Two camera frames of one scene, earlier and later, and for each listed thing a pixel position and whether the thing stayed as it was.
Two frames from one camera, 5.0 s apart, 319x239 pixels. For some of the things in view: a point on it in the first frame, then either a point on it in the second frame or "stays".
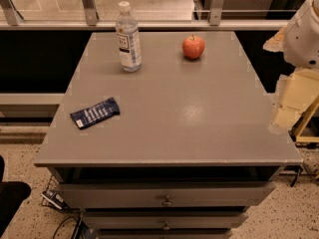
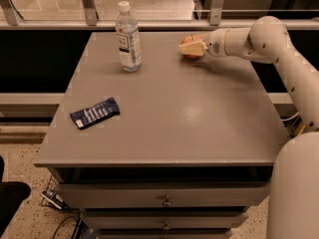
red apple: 192,47 stays
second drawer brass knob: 166,227 stays
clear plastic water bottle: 128,37 stays
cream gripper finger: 276,43 → 220,43
